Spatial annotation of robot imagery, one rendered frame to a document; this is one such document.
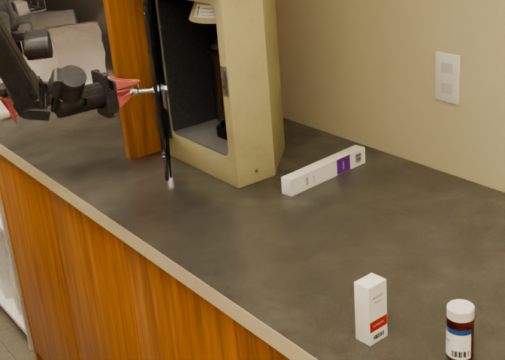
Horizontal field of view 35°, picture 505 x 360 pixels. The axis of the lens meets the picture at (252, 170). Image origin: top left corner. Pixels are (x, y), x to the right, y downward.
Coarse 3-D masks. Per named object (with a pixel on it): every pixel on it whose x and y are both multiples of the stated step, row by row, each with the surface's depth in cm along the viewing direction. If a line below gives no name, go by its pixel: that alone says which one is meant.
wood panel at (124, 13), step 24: (120, 0) 198; (120, 24) 200; (144, 24) 204; (120, 48) 202; (144, 48) 206; (120, 72) 204; (144, 72) 208; (144, 96) 210; (144, 120) 211; (144, 144) 213
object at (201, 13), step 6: (192, 6) 189; (198, 6) 185; (204, 6) 184; (210, 6) 183; (192, 12) 187; (198, 12) 185; (204, 12) 184; (210, 12) 183; (192, 18) 187; (198, 18) 185; (204, 18) 184; (210, 18) 183
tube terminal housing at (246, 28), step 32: (192, 0) 181; (224, 0) 172; (256, 0) 177; (160, 32) 198; (224, 32) 175; (256, 32) 180; (224, 64) 178; (256, 64) 182; (224, 96) 182; (256, 96) 184; (256, 128) 187; (192, 160) 203; (224, 160) 190; (256, 160) 190
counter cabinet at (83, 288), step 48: (0, 192) 260; (48, 192) 219; (48, 240) 232; (96, 240) 199; (48, 288) 246; (96, 288) 209; (144, 288) 182; (48, 336) 262; (96, 336) 220; (144, 336) 190; (192, 336) 167; (240, 336) 149
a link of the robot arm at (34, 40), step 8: (8, 16) 190; (8, 24) 190; (16, 32) 191; (24, 32) 192; (32, 32) 192; (40, 32) 193; (48, 32) 195; (24, 40) 192; (32, 40) 192; (40, 40) 192; (48, 40) 193; (32, 48) 192; (40, 48) 192; (48, 48) 192; (32, 56) 193; (40, 56) 193; (48, 56) 194
